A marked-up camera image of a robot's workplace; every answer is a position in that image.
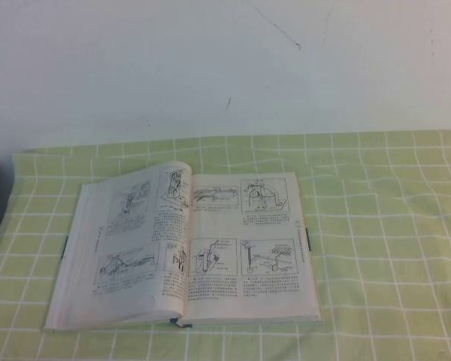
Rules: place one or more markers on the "book with technical drawings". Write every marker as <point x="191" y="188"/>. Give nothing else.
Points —
<point x="225" y="233"/>

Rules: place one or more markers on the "green white checked tablecloth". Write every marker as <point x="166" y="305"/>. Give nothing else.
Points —
<point x="391" y="263"/>

